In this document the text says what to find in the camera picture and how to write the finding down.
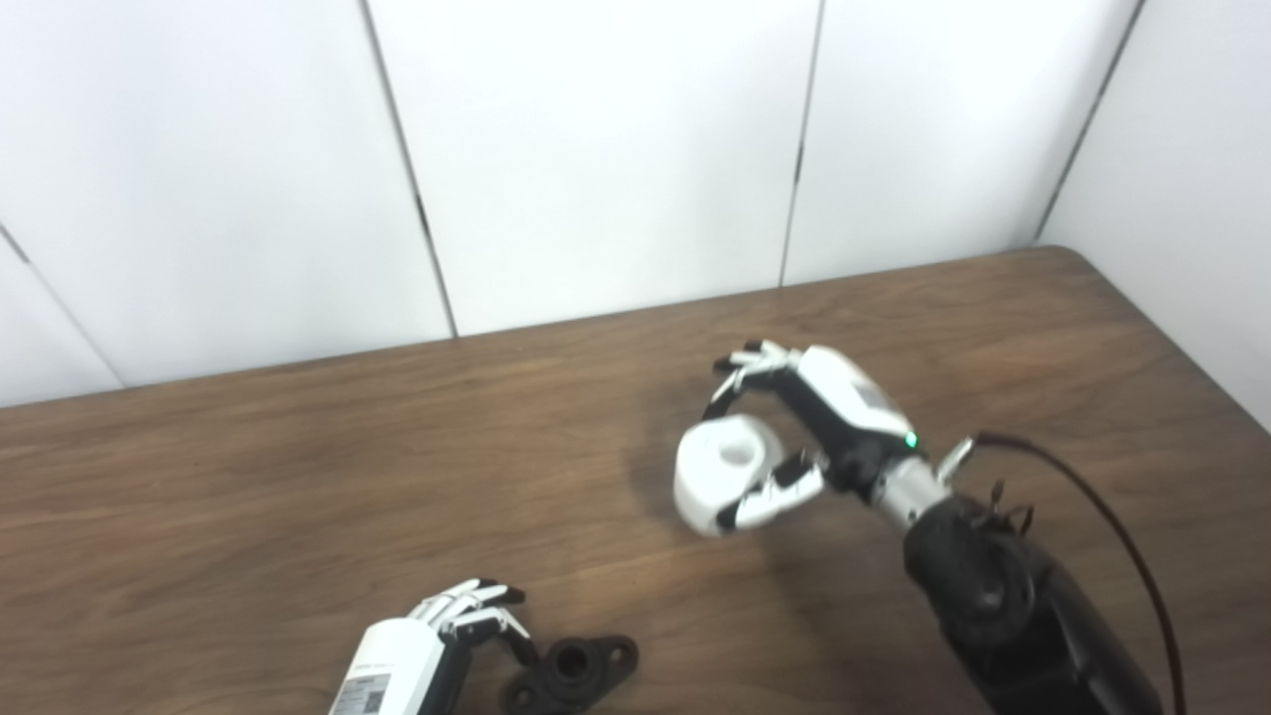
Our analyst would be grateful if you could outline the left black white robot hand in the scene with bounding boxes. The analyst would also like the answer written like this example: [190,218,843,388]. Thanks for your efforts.
[328,578,542,715]

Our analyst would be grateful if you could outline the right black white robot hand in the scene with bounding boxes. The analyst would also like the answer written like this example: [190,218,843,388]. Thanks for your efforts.
[701,340,919,532]

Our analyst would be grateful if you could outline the round white piece with holes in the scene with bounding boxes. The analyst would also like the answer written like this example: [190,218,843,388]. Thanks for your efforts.
[673,415,795,538]

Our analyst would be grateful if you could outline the black flanged holder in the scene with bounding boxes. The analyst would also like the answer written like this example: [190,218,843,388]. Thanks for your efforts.
[501,636,640,715]

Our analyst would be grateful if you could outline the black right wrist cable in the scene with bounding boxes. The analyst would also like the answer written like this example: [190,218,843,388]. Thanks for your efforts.
[938,432,1188,715]

